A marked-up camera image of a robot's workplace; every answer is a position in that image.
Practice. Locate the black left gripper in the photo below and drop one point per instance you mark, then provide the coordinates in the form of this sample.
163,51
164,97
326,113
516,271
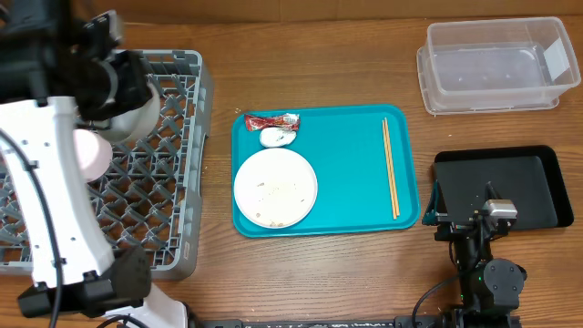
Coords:
126,79

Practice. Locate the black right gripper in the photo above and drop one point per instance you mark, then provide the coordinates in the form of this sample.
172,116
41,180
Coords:
434,215

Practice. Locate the grey small bowl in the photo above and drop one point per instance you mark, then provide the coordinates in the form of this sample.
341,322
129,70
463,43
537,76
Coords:
135,124

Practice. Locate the wooden chopstick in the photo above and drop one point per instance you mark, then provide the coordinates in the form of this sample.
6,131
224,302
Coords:
388,173
390,163

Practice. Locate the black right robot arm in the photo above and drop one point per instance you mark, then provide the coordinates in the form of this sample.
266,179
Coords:
489,286

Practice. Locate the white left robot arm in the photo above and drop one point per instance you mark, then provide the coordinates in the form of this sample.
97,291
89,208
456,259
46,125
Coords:
58,70

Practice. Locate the grey dishwasher rack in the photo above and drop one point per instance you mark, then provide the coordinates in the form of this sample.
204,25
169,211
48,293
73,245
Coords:
149,196

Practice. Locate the black plastic tray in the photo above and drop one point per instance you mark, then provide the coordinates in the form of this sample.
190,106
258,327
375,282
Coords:
529,176

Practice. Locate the pink cup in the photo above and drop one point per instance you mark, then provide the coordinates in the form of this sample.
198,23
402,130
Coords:
93,154

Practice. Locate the blue serving tray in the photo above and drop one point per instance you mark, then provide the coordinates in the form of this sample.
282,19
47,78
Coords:
345,146

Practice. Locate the clear plastic bin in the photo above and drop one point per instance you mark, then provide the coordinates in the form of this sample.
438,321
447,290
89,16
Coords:
546,35

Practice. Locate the crumpled white tissue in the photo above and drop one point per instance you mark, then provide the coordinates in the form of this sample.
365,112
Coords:
277,137

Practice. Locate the red snack wrapper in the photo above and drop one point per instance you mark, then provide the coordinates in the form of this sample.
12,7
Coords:
286,121

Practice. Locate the white dirty plate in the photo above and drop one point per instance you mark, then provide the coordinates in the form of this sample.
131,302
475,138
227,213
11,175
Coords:
275,188

